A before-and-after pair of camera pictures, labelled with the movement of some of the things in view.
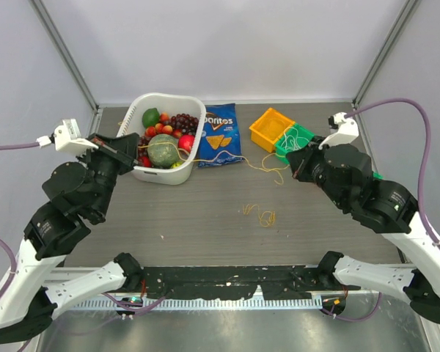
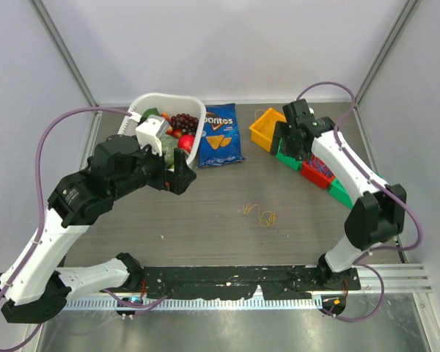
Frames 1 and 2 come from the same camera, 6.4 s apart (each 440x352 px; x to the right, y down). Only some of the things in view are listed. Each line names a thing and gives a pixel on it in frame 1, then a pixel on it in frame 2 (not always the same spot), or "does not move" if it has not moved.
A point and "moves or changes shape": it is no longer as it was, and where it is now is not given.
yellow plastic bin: (268, 127) does not move
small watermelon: (163, 150) does not move
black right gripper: (301, 159) -> (280, 133)
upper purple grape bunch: (188, 125) does not move
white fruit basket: (171, 104) does not move
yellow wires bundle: (267, 218) moves or changes shape
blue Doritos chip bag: (221, 141) does not move
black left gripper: (124, 149) -> (177, 180)
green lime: (150, 117) does not move
